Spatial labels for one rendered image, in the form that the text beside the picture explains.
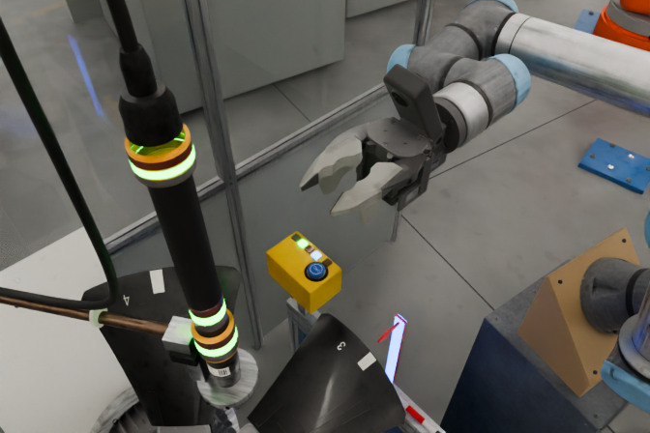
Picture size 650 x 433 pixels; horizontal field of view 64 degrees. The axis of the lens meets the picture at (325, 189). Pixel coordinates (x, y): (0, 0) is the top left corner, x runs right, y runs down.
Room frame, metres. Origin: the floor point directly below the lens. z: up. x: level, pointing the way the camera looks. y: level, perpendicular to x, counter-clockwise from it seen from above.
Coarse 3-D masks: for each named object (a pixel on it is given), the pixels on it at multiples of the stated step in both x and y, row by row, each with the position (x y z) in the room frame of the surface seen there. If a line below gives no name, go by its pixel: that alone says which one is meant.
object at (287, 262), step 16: (288, 240) 0.79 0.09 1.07; (272, 256) 0.74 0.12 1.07; (288, 256) 0.74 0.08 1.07; (304, 256) 0.74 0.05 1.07; (272, 272) 0.74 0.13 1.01; (288, 272) 0.70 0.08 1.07; (304, 272) 0.70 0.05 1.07; (336, 272) 0.70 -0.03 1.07; (288, 288) 0.70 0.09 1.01; (304, 288) 0.66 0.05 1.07; (320, 288) 0.66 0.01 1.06; (336, 288) 0.69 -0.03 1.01; (304, 304) 0.66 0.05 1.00; (320, 304) 0.66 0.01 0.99
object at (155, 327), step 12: (0, 300) 0.32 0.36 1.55; (12, 300) 0.32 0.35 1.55; (48, 312) 0.30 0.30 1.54; (60, 312) 0.30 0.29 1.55; (72, 312) 0.30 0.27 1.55; (84, 312) 0.30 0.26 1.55; (108, 312) 0.30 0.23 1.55; (108, 324) 0.29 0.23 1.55; (120, 324) 0.29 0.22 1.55; (132, 324) 0.29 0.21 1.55; (144, 324) 0.29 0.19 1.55; (156, 324) 0.29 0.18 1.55; (168, 324) 0.29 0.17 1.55
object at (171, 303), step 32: (96, 288) 0.42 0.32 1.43; (128, 288) 0.42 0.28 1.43; (224, 288) 0.42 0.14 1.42; (160, 320) 0.38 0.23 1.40; (128, 352) 0.36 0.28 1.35; (160, 352) 0.35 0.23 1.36; (160, 384) 0.32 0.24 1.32; (192, 384) 0.32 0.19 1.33; (160, 416) 0.29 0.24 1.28; (192, 416) 0.29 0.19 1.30
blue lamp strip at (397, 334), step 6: (396, 318) 0.51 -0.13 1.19; (402, 324) 0.50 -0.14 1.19; (396, 330) 0.51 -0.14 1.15; (402, 330) 0.50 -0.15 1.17; (396, 336) 0.51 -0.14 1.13; (396, 342) 0.50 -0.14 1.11; (390, 348) 0.51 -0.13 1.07; (396, 348) 0.50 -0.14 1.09; (390, 354) 0.51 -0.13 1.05; (396, 354) 0.50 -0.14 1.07; (390, 360) 0.51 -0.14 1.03; (396, 360) 0.50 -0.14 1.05; (390, 366) 0.51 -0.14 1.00; (390, 372) 0.50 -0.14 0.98; (390, 378) 0.50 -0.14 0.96
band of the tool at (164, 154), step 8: (184, 128) 0.28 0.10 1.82; (184, 136) 0.29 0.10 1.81; (128, 144) 0.26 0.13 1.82; (168, 144) 0.29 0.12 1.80; (176, 144) 0.29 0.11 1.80; (184, 144) 0.26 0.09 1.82; (128, 152) 0.26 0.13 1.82; (136, 152) 0.28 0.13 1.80; (144, 152) 0.28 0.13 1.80; (152, 152) 0.29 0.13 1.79; (160, 152) 0.29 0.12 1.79; (168, 152) 0.29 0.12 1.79; (176, 152) 0.26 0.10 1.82; (144, 160) 0.25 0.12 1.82; (152, 160) 0.25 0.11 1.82; (160, 160) 0.25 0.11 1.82; (184, 160) 0.26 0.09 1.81; (168, 168) 0.25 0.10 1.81; (176, 176) 0.25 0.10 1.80
